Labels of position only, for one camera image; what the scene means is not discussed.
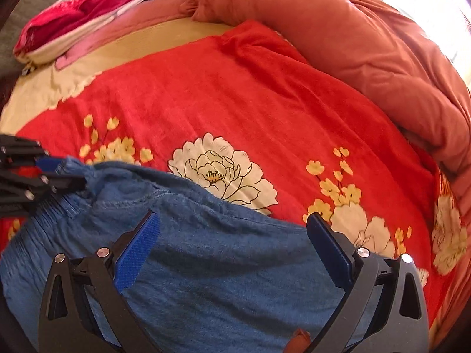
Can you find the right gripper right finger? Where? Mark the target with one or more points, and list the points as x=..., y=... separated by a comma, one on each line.
x=383, y=308

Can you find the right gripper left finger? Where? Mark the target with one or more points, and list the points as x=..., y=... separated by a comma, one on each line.
x=67, y=323

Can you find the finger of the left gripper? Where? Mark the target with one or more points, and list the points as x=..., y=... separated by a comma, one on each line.
x=21, y=152
x=21, y=195

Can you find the blue denim pants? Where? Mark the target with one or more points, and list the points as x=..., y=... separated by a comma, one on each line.
x=221, y=277

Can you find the right hand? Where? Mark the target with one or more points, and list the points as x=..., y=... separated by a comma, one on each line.
x=299, y=342

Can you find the beige bed sheet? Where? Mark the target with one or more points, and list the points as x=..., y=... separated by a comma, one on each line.
x=46, y=87

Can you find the pink floral pillow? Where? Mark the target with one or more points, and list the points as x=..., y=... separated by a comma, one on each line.
x=59, y=19

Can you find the light pink pillow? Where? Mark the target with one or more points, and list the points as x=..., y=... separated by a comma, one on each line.
x=141, y=16

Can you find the red floral blanket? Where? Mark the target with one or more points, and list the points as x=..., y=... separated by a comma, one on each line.
x=243, y=116

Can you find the terracotta pink quilt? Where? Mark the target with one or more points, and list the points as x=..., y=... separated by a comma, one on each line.
x=379, y=52

